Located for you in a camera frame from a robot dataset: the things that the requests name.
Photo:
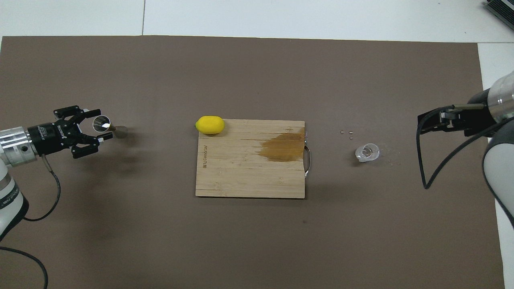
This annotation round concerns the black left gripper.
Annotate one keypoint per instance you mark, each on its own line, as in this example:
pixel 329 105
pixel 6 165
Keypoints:
pixel 50 136

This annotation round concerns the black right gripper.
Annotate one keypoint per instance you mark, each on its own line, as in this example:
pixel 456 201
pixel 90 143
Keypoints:
pixel 476 118

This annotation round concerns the steel double jigger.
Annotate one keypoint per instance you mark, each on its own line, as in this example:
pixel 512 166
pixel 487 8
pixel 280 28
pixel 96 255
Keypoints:
pixel 101 123

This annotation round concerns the small clear glass cup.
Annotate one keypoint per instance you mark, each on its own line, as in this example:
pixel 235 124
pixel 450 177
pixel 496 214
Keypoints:
pixel 367 152

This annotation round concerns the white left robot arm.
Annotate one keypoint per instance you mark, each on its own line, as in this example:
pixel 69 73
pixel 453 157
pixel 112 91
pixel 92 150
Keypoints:
pixel 8 192

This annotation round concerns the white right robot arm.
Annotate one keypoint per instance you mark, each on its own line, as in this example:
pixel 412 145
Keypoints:
pixel 500 160

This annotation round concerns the yellow lemon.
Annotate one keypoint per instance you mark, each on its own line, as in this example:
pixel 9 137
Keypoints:
pixel 209 125

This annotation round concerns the grey ribbed device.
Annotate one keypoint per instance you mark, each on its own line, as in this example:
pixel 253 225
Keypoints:
pixel 504 7

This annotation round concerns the brown table mat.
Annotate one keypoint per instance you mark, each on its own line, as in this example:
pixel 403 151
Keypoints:
pixel 160 241

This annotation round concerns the wooden cutting board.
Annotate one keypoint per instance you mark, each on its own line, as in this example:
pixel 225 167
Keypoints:
pixel 241 176

